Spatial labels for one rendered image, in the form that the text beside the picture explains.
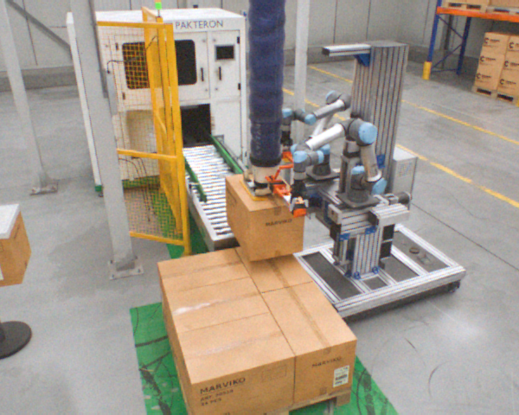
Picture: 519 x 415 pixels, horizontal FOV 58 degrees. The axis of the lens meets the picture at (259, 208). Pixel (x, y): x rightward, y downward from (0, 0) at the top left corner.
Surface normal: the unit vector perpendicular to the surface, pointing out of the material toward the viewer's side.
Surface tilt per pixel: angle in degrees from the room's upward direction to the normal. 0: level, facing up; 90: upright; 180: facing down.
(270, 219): 90
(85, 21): 90
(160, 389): 0
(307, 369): 90
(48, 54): 90
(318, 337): 0
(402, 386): 0
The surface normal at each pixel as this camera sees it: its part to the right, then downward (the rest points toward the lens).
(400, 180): 0.41, 0.43
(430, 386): 0.00, -0.88
